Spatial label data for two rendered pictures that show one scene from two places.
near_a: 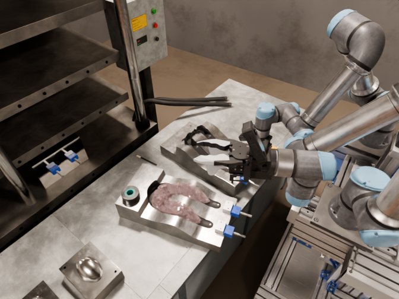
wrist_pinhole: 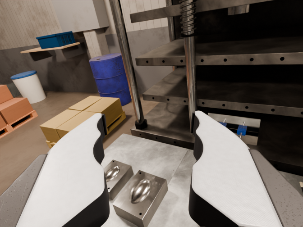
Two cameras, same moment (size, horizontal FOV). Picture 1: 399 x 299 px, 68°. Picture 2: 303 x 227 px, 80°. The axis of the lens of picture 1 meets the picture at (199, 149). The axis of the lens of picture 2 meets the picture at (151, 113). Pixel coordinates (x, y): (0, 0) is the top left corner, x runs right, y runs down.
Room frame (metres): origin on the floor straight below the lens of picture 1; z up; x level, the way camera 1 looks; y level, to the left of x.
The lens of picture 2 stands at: (0.55, -0.11, 1.52)
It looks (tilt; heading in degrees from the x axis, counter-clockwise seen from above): 28 degrees down; 87
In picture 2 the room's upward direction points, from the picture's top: 10 degrees counter-clockwise
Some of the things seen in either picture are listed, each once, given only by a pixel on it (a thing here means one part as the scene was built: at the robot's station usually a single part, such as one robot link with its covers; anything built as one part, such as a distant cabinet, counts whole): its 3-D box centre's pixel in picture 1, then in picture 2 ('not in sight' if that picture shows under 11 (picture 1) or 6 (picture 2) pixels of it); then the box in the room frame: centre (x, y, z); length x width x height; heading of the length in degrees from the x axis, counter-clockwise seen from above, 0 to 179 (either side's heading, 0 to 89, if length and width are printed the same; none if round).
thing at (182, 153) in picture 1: (209, 150); not in sight; (1.11, -0.06, 0.87); 0.50 x 0.26 x 0.14; 52
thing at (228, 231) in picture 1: (230, 232); not in sight; (0.63, -0.14, 0.86); 0.13 x 0.05 x 0.05; 69
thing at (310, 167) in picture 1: (311, 165); not in sight; (0.51, -0.30, 1.43); 0.11 x 0.08 x 0.09; 83
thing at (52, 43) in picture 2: not in sight; (56, 40); (-0.90, 4.05, 1.37); 0.58 x 0.43 x 0.23; 148
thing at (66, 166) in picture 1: (36, 142); (238, 108); (1.18, 0.91, 0.87); 0.50 x 0.27 x 0.17; 52
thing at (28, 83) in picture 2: not in sight; (30, 87); (-2.22, 4.78, 0.36); 0.59 x 0.59 x 0.72
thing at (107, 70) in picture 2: not in sight; (112, 80); (0.03, 3.56, 0.48); 0.66 x 0.64 x 0.96; 148
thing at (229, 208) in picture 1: (237, 212); not in sight; (0.73, -0.18, 0.86); 0.13 x 0.05 x 0.05; 69
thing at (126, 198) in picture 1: (130, 194); not in sight; (0.78, 0.31, 0.93); 0.08 x 0.08 x 0.04
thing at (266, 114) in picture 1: (265, 115); not in sight; (0.99, -0.28, 1.21); 0.09 x 0.08 x 0.11; 108
